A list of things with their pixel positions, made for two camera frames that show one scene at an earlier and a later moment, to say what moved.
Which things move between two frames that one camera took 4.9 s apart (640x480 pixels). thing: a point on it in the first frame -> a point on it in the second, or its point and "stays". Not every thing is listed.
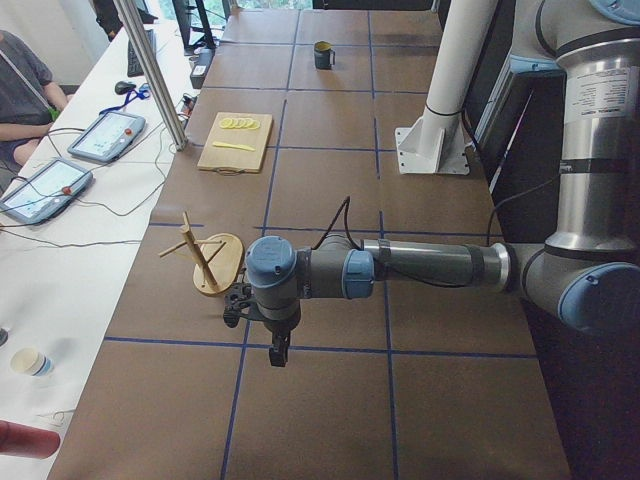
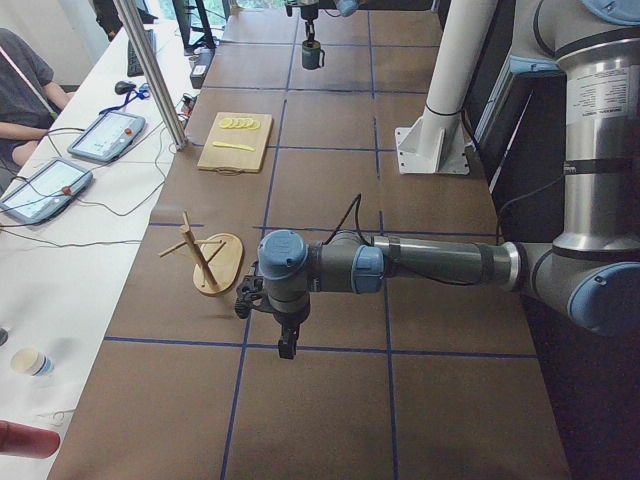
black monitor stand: [193, 36] stays
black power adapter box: [201, 67] stays
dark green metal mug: [324, 56] -> [312, 55]
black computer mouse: [122, 87] stays
